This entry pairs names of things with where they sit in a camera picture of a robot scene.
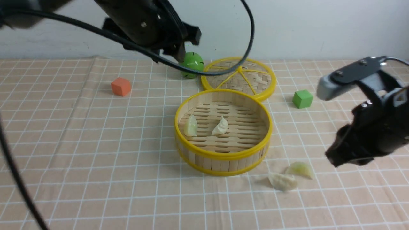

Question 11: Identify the pale green dumpling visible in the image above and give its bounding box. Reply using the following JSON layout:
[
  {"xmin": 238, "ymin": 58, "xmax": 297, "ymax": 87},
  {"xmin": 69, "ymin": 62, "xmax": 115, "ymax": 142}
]
[
  {"xmin": 284, "ymin": 162, "xmax": 314, "ymax": 180},
  {"xmin": 184, "ymin": 114, "xmax": 198, "ymax": 137}
]

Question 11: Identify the woven bamboo steamer lid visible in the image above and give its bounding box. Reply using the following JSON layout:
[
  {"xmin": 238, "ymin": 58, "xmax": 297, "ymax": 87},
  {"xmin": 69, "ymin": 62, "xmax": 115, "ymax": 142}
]
[{"xmin": 200, "ymin": 59, "xmax": 277, "ymax": 101}]

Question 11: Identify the green toy watermelon ball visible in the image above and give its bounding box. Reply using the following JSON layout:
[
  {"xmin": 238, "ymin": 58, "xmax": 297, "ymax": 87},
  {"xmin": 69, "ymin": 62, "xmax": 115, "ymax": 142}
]
[{"xmin": 179, "ymin": 51, "xmax": 205, "ymax": 71}]

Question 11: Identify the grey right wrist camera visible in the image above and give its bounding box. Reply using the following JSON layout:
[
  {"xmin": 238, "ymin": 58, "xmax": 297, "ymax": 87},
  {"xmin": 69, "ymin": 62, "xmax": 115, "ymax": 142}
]
[{"xmin": 316, "ymin": 56, "xmax": 409, "ymax": 101}]

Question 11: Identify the orange foam cube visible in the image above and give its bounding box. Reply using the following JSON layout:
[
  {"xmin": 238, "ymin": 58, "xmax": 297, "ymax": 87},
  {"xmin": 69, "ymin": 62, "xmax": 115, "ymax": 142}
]
[{"xmin": 111, "ymin": 77, "xmax": 132, "ymax": 97}]

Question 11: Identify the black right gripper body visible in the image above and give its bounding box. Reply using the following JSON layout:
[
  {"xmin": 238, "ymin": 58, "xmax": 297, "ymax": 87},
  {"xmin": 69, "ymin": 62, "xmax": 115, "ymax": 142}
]
[{"xmin": 325, "ymin": 74, "xmax": 409, "ymax": 167}]

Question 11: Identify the checkered beige tablecloth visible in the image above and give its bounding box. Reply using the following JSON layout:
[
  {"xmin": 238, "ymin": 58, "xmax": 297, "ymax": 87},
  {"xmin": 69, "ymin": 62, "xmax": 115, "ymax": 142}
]
[{"xmin": 0, "ymin": 57, "xmax": 408, "ymax": 230}]

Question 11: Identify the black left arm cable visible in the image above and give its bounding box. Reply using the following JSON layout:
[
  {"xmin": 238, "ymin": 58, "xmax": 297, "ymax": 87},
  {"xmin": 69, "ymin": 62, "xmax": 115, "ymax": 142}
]
[{"xmin": 0, "ymin": 0, "xmax": 255, "ymax": 230}]

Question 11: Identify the green foam cube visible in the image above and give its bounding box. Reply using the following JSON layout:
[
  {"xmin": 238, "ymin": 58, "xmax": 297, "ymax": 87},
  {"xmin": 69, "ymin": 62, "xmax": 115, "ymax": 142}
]
[{"xmin": 292, "ymin": 90, "xmax": 313, "ymax": 109}]

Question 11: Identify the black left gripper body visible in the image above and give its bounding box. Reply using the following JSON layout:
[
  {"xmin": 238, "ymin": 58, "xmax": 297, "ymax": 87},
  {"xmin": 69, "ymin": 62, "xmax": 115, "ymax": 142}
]
[{"xmin": 96, "ymin": 0, "xmax": 202, "ymax": 62}]

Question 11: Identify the bamboo steamer tray yellow rim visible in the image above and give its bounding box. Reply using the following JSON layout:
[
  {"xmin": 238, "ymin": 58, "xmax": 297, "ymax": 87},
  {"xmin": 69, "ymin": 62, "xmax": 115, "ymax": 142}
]
[{"xmin": 174, "ymin": 89, "xmax": 273, "ymax": 176}]

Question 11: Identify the white dumpling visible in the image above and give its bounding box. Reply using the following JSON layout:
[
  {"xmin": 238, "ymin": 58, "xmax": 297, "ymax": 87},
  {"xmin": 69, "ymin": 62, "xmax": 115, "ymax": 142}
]
[
  {"xmin": 268, "ymin": 172, "xmax": 298, "ymax": 192},
  {"xmin": 211, "ymin": 116, "xmax": 228, "ymax": 136}
]

